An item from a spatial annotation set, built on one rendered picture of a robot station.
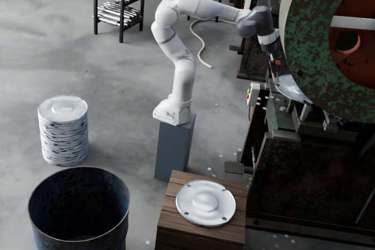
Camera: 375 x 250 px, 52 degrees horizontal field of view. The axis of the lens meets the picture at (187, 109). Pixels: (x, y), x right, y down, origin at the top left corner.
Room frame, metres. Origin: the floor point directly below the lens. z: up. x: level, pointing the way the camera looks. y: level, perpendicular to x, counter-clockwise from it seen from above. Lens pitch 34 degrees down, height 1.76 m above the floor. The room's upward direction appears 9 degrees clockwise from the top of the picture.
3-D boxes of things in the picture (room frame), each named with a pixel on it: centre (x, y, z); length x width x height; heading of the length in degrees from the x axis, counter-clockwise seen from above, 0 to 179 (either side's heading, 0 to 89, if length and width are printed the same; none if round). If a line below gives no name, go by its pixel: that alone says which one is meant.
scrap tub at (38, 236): (1.11, 0.39, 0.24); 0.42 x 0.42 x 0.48
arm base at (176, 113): (1.87, 0.09, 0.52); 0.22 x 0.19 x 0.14; 82
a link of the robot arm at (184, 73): (1.83, 0.04, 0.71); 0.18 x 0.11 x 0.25; 3
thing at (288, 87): (1.83, -0.59, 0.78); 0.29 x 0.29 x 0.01
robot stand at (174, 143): (1.87, 0.04, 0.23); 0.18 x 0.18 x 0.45; 82
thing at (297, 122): (1.82, -0.71, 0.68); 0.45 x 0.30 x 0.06; 0
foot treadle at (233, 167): (1.83, -0.58, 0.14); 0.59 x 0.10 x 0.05; 90
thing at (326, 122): (1.66, -0.71, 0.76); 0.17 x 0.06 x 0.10; 0
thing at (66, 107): (1.91, 0.76, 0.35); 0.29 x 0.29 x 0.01
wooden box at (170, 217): (1.32, -0.16, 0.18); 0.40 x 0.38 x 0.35; 86
